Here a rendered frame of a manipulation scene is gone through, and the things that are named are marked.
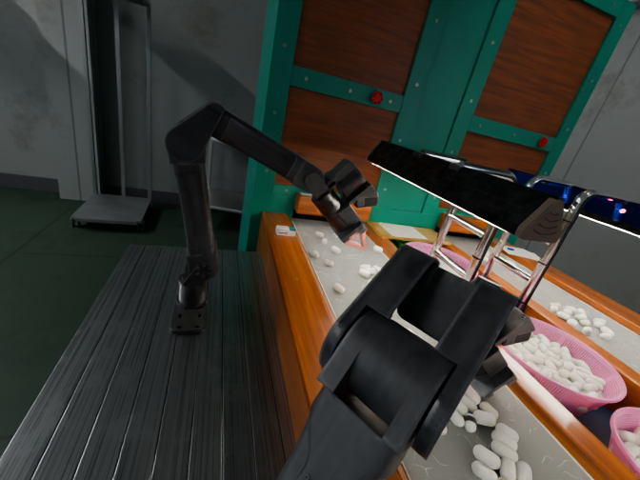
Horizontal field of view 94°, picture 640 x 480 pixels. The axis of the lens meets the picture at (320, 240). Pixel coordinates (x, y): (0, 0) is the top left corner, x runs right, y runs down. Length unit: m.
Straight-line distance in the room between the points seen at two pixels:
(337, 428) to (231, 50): 3.11
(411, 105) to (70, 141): 2.75
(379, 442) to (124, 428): 0.45
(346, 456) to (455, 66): 1.30
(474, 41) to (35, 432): 1.53
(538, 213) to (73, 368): 0.79
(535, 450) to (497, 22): 1.29
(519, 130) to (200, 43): 2.55
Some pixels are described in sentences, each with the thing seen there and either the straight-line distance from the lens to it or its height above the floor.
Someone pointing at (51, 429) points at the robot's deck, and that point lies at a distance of 0.62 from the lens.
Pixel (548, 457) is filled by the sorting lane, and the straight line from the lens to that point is 0.68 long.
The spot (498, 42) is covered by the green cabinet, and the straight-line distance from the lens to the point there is 1.47.
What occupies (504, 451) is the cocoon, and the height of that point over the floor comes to 0.76.
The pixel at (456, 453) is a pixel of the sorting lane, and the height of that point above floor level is 0.74.
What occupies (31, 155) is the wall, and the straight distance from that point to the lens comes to 3.61.
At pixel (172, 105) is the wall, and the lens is 3.21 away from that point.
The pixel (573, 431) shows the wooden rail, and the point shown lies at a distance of 0.72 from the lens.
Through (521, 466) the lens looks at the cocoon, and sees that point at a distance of 0.61.
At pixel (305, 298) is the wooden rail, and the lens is 0.69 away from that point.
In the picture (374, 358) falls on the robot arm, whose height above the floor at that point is 1.01.
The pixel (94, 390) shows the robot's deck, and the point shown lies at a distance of 0.65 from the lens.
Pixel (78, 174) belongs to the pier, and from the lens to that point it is 3.34.
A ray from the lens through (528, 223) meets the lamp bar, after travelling 0.55.
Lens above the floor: 1.15
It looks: 23 degrees down
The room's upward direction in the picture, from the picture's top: 13 degrees clockwise
